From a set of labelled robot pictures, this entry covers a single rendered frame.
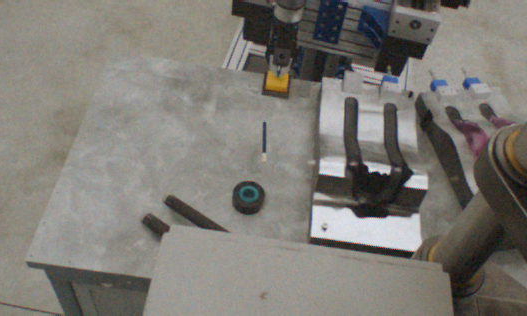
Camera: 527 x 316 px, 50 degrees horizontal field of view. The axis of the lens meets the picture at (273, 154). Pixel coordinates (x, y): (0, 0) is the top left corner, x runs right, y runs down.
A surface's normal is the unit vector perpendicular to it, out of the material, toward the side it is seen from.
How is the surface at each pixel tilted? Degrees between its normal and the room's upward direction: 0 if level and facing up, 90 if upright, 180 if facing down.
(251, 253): 0
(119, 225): 0
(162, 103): 0
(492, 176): 90
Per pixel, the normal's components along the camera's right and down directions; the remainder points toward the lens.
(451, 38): 0.11, -0.62
